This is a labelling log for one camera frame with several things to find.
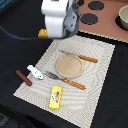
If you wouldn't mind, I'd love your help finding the brown toy sausage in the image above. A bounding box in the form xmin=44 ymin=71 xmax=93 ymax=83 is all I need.
xmin=16 ymin=70 xmax=32 ymax=86

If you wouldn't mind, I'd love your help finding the beige round plate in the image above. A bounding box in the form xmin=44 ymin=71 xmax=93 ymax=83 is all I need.
xmin=56 ymin=55 xmax=84 ymax=79

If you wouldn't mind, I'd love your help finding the beige bowl on stove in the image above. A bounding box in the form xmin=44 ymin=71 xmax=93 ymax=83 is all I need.
xmin=119 ymin=5 xmax=128 ymax=30

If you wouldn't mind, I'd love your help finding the pink toy stove board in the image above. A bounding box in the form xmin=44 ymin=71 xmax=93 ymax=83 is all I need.
xmin=79 ymin=0 xmax=128 ymax=43

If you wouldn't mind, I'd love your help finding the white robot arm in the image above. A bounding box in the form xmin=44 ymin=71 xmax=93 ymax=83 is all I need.
xmin=38 ymin=0 xmax=82 ymax=39

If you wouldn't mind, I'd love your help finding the yellow butter box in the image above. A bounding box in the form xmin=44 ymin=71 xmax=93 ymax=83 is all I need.
xmin=49 ymin=86 xmax=62 ymax=110

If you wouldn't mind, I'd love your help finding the fork with orange handle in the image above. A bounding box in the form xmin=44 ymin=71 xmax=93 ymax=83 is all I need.
xmin=44 ymin=71 xmax=86 ymax=90

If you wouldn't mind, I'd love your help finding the white woven placemat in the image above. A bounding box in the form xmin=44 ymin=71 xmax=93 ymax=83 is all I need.
xmin=14 ymin=36 xmax=115 ymax=128

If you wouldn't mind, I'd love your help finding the knife with orange handle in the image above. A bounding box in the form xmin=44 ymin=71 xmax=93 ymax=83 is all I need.
xmin=58 ymin=50 xmax=98 ymax=63

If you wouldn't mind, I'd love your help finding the white toy fish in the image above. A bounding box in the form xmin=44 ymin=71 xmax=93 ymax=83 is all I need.
xmin=27 ymin=65 xmax=43 ymax=80

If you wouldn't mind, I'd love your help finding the yellow toy bread loaf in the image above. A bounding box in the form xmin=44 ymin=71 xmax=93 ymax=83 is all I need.
xmin=38 ymin=29 xmax=48 ymax=38

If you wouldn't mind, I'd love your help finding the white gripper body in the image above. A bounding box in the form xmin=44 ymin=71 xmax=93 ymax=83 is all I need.
xmin=44 ymin=3 xmax=81 ymax=39

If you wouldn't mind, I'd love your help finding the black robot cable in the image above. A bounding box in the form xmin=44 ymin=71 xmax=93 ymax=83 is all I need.
xmin=0 ymin=24 xmax=48 ymax=42

